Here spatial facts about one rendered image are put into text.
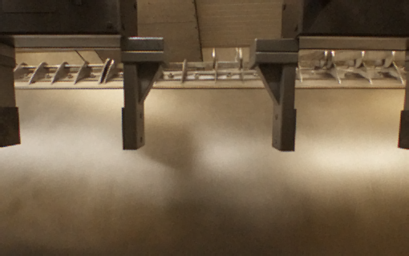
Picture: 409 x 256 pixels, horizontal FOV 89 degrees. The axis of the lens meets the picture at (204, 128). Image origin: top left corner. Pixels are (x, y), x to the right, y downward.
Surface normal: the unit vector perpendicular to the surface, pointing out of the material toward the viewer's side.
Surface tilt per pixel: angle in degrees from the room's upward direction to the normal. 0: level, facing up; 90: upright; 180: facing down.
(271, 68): 90
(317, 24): 90
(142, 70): 90
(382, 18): 90
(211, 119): 47
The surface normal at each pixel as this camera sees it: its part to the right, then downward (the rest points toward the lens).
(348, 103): -0.06, -0.67
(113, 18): 0.00, 0.08
